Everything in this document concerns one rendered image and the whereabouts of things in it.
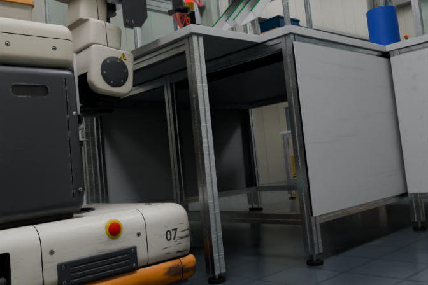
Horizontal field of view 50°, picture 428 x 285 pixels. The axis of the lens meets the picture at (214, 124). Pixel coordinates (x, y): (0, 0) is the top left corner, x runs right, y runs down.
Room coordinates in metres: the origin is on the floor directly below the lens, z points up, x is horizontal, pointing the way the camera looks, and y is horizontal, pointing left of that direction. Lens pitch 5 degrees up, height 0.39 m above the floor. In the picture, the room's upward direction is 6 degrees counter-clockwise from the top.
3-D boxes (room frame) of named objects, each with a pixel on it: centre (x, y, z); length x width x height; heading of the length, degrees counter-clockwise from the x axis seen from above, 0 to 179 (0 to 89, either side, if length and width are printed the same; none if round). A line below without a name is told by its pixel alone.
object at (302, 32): (2.66, -0.30, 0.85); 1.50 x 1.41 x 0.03; 44
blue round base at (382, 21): (2.47, -0.97, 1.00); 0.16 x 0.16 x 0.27
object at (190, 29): (2.07, 0.09, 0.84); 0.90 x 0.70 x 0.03; 43
